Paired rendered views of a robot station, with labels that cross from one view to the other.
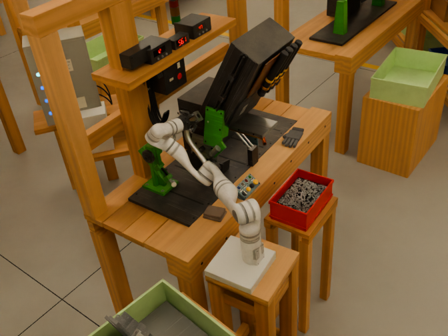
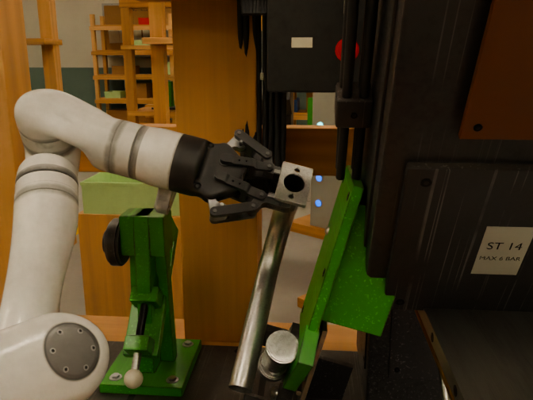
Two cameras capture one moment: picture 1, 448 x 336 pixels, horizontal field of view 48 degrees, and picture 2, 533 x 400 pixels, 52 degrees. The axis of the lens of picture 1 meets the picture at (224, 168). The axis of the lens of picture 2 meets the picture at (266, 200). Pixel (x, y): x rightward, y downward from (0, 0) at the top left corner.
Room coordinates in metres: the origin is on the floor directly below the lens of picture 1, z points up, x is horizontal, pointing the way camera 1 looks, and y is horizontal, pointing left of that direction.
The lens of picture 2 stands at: (1.89, -0.43, 1.40)
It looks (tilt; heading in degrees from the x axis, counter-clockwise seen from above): 14 degrees down; 57
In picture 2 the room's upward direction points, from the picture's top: straight up
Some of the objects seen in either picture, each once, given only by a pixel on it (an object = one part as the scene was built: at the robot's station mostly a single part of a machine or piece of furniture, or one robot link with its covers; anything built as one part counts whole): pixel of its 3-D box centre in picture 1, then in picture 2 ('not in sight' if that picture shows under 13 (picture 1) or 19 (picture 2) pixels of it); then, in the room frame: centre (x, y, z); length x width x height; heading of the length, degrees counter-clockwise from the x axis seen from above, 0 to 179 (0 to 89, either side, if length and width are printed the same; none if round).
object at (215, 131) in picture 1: (217, 125); (354, 260); (2.30, 0.01, 1.17); 0.13 x 0.12 x 0.20; 142
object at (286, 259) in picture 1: (253, 266); not in sight; (1.60, -0.09, 0.83); 0.32 x 0.32 x 0.04; 56
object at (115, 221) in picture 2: (147, 157); (115, 241); (2.14, 0.38, 1.12); 0.07 x 0.03 x 0.08; 52
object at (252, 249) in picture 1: (251, 244); not in sight; (1.59, -0.09, 0.98); 0.09 x 0.09 x 0.17; 51
